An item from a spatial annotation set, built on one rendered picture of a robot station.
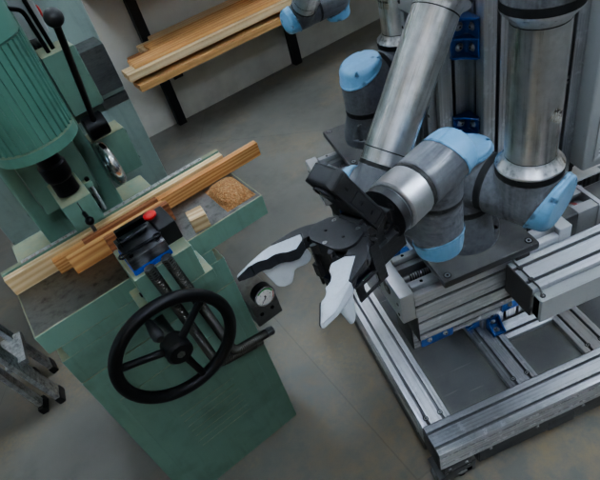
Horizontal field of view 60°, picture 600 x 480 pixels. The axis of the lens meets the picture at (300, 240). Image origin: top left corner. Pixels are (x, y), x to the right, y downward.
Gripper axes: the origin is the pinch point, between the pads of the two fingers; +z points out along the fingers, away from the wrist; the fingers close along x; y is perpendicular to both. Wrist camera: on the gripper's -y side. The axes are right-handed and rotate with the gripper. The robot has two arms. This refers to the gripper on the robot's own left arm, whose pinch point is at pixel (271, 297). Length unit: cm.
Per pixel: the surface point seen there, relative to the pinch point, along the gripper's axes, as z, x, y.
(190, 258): -10, 54, 24
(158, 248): -5, 55, 17
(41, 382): 37, 155, 89
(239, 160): -41, 75, 22
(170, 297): 0, 46, 23
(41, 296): 17, 80, 23
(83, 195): -2, 75, 7
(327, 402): -30, 69, 115
